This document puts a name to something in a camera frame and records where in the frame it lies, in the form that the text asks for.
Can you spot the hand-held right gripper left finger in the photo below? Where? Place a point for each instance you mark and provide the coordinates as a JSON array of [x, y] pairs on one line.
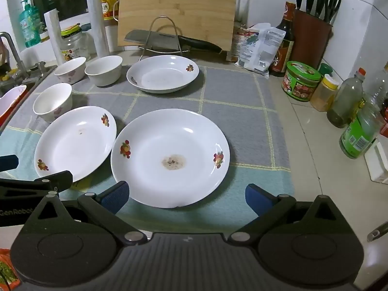
[[116, 196]]

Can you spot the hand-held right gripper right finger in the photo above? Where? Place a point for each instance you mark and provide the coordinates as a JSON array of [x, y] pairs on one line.
[[256, 199]]

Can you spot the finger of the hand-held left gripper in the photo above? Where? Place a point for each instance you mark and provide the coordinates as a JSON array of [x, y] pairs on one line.
[[57, 180], [9, 161]]

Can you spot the large white floral plate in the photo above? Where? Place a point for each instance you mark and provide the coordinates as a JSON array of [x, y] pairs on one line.
[[169, 139]]

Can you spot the plain white bowl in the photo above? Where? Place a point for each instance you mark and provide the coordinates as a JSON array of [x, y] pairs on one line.
[[104, 72]]

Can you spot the orange green snack packet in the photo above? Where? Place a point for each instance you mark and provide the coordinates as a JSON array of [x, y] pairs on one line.
[[7, 266]]

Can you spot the red and white basin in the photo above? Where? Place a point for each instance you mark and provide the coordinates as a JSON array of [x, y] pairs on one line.
[[10, 98]]

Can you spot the white bowl pink print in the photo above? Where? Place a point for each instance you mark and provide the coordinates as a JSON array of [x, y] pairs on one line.
[[51, 97], [71, 69]]

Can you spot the grey teal checked dish mat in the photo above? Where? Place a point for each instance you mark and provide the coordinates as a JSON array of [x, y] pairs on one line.
[[236, 121]]

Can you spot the steel sink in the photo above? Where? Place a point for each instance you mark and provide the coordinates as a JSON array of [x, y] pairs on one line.
[[33, 72]]

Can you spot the green label plastic bottle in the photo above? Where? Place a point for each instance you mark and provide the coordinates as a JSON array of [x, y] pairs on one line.
[[357, 136]]

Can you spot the steel faucet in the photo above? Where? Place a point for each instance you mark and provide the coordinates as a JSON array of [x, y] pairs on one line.
[[9, 41]]

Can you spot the yellow lid spice jar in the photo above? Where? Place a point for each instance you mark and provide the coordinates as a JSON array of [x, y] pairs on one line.
[[324, 95]]

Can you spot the green lid sauce jar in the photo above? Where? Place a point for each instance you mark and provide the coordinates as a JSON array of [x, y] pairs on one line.
[[301, 80]]

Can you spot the white plastic container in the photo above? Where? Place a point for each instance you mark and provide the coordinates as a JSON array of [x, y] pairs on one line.
[[379, 163]]

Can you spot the white plastic bag roll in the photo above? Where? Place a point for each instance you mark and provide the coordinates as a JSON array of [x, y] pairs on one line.
[[56, 39]]

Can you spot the red cap clear bottle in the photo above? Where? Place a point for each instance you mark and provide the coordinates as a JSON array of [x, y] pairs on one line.
[[345, 103]]

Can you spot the glass jar yellow lid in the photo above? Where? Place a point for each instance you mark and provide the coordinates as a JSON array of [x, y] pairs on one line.
[[74, 45]]

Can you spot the green dish soap bottle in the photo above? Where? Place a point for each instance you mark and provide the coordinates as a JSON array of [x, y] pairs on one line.
[[30, 24]]

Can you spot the green cap container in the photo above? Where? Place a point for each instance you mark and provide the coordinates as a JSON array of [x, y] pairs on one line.
[[326, 69]]

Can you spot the white plastic seasoning bag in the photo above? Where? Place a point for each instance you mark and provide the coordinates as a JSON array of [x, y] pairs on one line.
[[263, 48]]

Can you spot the white red food packet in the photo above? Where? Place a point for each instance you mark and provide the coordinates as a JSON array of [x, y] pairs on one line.
[[239, 41]]

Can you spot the translucent plastic wrap roll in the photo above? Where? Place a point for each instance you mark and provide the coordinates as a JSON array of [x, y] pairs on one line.
[[98, 21]]

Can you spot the dark soy sauce bottle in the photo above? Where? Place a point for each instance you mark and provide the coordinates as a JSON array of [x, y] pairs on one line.
[[288, 36]]

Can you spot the brown knife block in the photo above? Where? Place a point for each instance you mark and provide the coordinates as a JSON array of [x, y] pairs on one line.
[[312, 42]]

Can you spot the clear plastic bottle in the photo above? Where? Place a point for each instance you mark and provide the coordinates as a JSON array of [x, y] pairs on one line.
[[382, 85]]

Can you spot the yellow label cooking wine jug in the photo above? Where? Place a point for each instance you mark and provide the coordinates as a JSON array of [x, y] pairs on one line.
[[109, 9]]

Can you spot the bamboo cutting board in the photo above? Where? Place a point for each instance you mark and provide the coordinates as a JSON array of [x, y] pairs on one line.
[[182, 3]]

